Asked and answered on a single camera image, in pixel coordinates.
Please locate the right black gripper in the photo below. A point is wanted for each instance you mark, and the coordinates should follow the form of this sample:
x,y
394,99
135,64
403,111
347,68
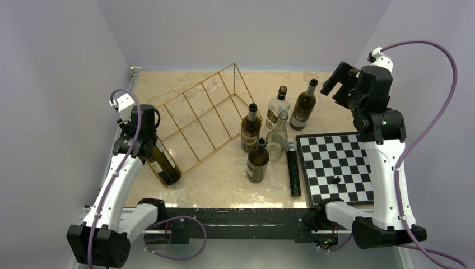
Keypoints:
x,y
346,74

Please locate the dark wine bottle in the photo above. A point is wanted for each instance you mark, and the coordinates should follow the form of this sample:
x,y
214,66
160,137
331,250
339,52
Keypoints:
x,y
163,165
304,106
258,158

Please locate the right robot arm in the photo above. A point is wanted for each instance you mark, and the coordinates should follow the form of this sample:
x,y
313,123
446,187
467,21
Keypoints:
x,y
365,92

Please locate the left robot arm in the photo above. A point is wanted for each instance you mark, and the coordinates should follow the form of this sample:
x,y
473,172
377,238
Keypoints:
x,y
103,238

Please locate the clear whisky bottle black cap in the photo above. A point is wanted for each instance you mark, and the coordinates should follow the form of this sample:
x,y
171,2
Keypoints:
x,y
275,106

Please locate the clear empty glass bottle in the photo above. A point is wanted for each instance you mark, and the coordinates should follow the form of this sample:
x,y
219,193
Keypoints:
x,y
277,137

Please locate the green wine bottle silver neck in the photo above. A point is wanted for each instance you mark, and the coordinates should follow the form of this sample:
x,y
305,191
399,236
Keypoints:
x,y
250,128

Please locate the black microphone silver head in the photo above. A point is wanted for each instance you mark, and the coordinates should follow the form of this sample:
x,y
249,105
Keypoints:
x,y
293,169

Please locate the black white chessboard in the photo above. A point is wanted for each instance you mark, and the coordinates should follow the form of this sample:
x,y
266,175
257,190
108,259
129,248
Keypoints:
x,y
325,156

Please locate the black chess piece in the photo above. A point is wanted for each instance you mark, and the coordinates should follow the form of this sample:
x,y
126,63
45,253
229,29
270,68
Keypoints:
x,y
337,180

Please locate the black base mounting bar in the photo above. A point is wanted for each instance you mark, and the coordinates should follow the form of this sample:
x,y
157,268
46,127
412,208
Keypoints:
x,y
300,225

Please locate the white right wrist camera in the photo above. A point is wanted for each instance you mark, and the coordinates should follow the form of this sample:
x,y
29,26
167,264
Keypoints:
x,y
377,57

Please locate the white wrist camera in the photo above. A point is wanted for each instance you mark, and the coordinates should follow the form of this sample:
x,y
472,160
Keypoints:
x,y
377,57
124,106

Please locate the gold wire wine rack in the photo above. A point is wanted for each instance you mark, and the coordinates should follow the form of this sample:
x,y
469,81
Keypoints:
x,y
203,118

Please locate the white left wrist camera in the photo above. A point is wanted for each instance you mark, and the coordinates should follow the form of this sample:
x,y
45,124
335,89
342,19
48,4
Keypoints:
x,y
124,106

